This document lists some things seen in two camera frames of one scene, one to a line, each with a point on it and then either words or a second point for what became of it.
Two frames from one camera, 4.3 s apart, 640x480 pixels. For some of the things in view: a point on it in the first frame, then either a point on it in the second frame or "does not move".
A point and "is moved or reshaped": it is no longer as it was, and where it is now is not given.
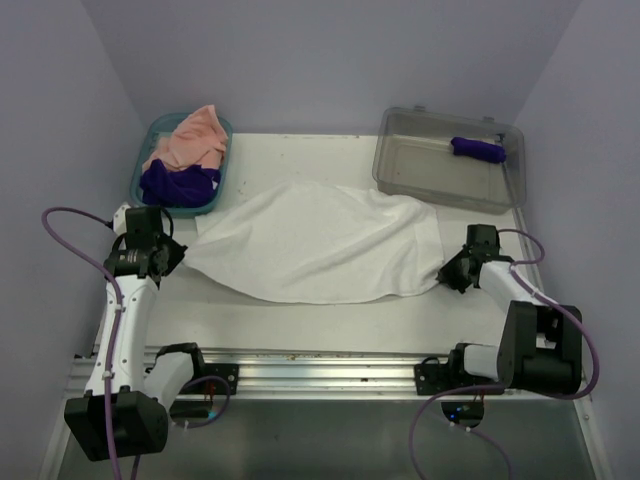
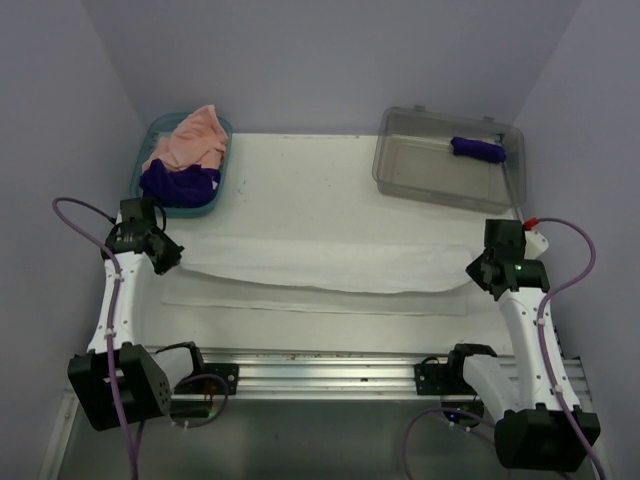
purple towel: x=478 y=149 does not move
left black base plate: x=211 y=386 does not move
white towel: x=301 y=243 is moved or reshaped
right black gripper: x=446 y=275 to x=474 y=270
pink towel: x=199 y=139 does not move
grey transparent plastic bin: x=414 y=160 does not move
